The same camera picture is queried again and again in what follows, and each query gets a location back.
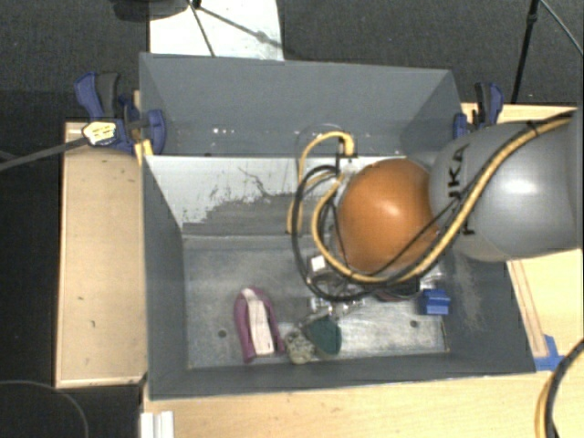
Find pale wood board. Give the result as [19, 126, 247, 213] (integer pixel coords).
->
[54, 120, 150, 390]

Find grey metal bin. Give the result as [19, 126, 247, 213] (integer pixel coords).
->
[138, 51, 537, 402]

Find grey-beige lumpy stone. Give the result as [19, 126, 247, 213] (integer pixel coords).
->
[284, 328, 316, 366]

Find purple and white stapler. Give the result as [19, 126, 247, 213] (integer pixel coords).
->
[233, 287, 287, 365]

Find dark green round object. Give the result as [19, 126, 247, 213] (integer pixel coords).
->
[304, 316, 343, 360]

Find blue plastic block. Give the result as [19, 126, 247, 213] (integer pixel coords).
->
[416, 288, 453, 317]

